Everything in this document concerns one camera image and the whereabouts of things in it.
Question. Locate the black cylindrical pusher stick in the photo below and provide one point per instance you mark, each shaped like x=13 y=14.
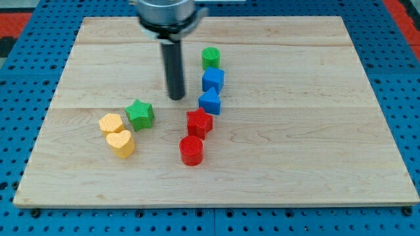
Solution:
x=173 y=66

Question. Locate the green star block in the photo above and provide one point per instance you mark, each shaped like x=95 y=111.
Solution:
x=140 y=115

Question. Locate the red star block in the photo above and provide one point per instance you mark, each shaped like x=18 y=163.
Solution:
x=199 y=123

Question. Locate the green cylinder block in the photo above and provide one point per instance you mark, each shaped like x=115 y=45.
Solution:
x=210 y=57

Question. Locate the blue cube block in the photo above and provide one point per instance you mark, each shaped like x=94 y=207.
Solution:
x=213 y=78

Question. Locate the blue triangle block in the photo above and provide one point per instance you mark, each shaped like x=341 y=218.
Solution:
x=210 y=102

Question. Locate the yellow pentagon block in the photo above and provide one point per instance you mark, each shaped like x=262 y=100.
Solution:
x=111 y=123

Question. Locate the red cylinder block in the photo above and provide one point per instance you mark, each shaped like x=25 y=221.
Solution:
x=191 y=150

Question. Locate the yellow heart block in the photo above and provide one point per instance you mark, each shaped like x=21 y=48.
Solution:
x=121 y=143

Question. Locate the wooden board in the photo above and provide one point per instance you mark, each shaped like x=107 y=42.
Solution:
x=299 y=123

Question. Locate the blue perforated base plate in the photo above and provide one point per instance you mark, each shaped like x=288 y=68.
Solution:
x=34 y=66

